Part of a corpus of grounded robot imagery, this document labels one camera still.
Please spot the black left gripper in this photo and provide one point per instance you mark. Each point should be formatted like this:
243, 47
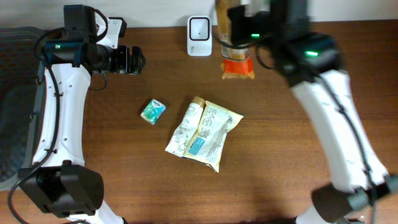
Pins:
125, 60

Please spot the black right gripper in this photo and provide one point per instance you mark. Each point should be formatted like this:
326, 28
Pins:
236, 15

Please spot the orange noodle packet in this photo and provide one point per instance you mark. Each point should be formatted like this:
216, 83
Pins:
237, 63

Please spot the green Kleenex tissue pack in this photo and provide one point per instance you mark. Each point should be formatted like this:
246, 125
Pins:
153, 111

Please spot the white tube gold cap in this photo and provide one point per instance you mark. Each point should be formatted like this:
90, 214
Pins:
187, 128

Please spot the cream snack bag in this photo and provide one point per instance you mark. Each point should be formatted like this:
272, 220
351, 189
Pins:
206, 145

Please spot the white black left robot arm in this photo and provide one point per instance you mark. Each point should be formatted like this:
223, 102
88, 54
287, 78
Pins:
58, 182

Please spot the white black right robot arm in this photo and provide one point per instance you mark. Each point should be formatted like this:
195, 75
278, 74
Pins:
311, 64

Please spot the grey plastic mesh basket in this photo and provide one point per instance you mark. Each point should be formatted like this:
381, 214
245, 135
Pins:
22, 101

